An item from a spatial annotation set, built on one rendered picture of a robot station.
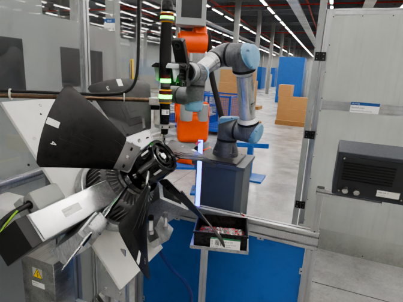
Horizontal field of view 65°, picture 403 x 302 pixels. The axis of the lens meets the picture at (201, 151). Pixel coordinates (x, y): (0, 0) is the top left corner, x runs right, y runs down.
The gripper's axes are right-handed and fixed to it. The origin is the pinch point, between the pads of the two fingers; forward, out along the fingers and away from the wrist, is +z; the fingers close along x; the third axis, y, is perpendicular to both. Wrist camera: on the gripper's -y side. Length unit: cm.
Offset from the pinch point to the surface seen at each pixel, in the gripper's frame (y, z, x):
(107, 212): 40.8, 26.7, 0.6
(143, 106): 14.5, -3.8, 8.9
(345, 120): 32, -182, -65
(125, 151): 26.2, 14.8, 3.1
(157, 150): 26.4, 8.0, -4.0
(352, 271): 149, -162, -87
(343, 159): 30, -32, -59
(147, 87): 8.4, -10.8, 11.6
